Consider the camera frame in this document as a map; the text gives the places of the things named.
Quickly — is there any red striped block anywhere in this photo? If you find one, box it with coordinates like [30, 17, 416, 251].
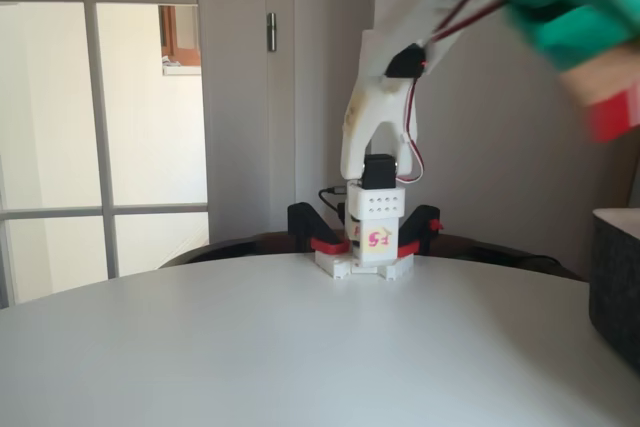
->
[556, 41, 640, 144]

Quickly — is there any dark grey felt basket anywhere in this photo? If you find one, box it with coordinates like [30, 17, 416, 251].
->
[588, 206, 640, 373]

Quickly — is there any black and red clamp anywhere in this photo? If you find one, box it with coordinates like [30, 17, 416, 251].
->
[396, 203, 445, 257]
[286, 201, 351, 255]

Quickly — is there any yellow sticker pink F5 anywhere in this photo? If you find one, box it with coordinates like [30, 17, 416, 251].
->
[363, 226, 394, 252]

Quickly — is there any dark brown curved furniture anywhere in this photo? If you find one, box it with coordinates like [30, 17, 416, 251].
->
[158, 230, 586, 284]

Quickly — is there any white glazed door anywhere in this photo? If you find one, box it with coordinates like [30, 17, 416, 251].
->
[0, 0, 210, 309]

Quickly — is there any black usb cable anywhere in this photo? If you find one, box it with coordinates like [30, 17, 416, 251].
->
[318, 186, 348, 221]

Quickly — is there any brown wooden window frame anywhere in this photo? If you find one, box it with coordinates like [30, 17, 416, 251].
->
[157, 0, 203, 77]

